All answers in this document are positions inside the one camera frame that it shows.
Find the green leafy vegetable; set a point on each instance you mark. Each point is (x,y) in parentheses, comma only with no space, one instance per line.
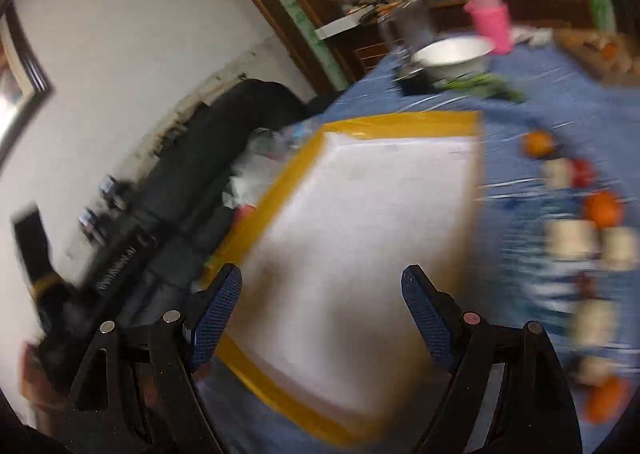
(480,84)

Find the black binder clip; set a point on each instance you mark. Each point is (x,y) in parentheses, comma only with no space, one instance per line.
(415,82)

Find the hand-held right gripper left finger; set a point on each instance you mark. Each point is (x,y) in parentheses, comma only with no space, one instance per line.
(215,314)

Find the dark framed picture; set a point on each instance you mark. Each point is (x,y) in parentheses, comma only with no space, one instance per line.
(20,74)

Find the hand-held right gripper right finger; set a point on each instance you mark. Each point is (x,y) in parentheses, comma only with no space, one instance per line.
(427,319)

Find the blue plaid bedsheet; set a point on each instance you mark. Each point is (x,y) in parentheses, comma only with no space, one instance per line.
(525,99)

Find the white bowl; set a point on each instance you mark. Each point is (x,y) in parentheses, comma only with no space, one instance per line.
(450,52)

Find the glass jar with pink sleeve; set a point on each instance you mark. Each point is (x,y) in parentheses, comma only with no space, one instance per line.
(487,19)

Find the yellow cardboard box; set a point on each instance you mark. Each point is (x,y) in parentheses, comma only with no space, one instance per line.
(350,234)

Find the clear plastic bag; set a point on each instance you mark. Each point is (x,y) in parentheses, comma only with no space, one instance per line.
(260,164)

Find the brown cardboard tray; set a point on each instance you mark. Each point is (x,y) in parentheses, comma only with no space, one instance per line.
(585,57)

